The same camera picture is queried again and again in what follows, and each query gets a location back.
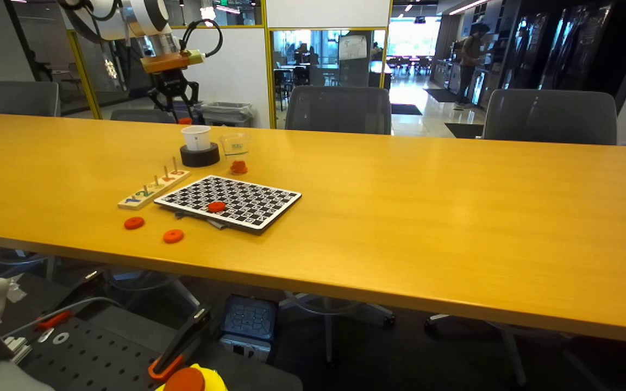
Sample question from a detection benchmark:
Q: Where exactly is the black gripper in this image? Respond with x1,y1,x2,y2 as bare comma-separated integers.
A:
149,72,199,125

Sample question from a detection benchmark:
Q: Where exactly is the wooden number puzzle board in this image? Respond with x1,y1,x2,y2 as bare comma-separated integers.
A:
117,158,188,211

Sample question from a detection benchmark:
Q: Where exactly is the white paper cup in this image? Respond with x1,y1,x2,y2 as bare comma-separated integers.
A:
179,124,214,154

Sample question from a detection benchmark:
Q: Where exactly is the grey office chair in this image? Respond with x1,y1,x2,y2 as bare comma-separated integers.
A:
282,84,392,137
108,100,207,125
0,80,63,120
479,86,622,146

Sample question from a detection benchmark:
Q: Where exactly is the clear plastic cup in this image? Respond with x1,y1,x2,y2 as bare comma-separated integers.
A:
222,129,251,175

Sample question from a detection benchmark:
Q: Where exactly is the grey piece under checkerboard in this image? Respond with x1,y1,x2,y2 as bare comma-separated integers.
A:
199,213,235,230

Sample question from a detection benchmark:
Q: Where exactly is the black white checkerboard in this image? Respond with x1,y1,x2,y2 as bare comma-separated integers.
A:
152,174,303,232

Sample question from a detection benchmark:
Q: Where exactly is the grey floor box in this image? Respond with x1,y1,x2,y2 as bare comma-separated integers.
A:
220,293,279,359

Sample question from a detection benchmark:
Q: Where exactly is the orange black bar clamp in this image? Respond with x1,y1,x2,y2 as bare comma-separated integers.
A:
146,306,212,384

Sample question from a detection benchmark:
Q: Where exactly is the black perforated plate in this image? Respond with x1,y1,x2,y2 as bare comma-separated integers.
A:
17,318,166,391

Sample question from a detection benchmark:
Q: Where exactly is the grey chair wheel base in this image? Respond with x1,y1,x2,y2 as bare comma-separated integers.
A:
279,290,398,365

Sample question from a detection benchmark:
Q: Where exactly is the yellow emergency stop button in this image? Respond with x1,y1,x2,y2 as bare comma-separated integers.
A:
153,362,231,391

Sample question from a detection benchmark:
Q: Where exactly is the tan wrist camera mount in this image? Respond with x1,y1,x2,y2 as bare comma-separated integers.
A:
138,50,207,75

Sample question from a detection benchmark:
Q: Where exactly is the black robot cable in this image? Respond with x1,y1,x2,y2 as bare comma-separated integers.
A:
179,20,225,61

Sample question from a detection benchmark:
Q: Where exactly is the small red tool handle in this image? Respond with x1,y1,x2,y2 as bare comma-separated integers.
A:
32,309,74,334

